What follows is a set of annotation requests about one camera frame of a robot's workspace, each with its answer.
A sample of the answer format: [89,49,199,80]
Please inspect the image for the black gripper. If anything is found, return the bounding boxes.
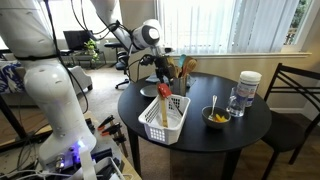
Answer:
[154,54,176,88]

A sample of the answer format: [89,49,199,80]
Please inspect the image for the orange spatula with wooden handle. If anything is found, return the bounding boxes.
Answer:
[157,82,173,129]

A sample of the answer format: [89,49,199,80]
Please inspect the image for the wide wooden spatula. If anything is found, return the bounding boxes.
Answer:
[166,56,178,80]

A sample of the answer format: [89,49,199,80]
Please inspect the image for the silver utensil holder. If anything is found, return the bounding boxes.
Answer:
[172,75,188,97]

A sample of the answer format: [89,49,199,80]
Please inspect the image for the teal spatula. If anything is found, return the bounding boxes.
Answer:
[177,53,187,70]

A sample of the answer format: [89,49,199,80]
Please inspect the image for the dark gray plate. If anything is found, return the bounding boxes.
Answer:
[139,83,161,99]

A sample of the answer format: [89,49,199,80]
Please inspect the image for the brown wooden spoon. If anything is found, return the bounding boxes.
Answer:
[181,58,199,80]

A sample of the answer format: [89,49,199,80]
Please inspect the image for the black office chair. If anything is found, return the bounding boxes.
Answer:
[104,41,135,90]

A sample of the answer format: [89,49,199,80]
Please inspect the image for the white plastic basket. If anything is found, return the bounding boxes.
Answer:
[137,94,192,146]

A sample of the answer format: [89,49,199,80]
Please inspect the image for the metal spoon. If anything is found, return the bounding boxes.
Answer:
[208,94,219,122]

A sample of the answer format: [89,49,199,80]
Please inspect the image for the gray bowl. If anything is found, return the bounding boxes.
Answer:
[201,105,232,130]

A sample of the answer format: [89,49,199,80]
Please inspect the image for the yellow fruit slices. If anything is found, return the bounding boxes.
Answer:
[214,113,230,123]

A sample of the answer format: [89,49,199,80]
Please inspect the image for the clear glass mug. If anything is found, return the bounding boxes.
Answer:
[226,86,248,118]

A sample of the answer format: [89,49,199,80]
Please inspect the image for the green potted plant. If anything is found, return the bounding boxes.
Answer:
[82,38,100,63]

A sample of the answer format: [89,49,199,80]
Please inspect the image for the white vertical blinds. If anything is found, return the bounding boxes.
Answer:
[157,0,300,55]

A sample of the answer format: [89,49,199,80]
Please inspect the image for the gray sofa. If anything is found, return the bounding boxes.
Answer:
[0,59,94,108]

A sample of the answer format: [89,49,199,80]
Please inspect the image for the white wipes canister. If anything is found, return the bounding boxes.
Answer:
[237,70,263,108]

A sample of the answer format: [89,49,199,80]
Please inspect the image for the black monitor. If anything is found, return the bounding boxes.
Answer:
[62,29,93,52]

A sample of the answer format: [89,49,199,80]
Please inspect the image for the black metal chair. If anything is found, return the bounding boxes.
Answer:
[261,62,320,180]

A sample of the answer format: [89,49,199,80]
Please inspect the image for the blue patterned pillow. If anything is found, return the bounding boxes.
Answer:
[0,61,27,95]

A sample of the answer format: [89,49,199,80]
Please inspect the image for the white cable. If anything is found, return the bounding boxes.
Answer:
[0,168,68,180]

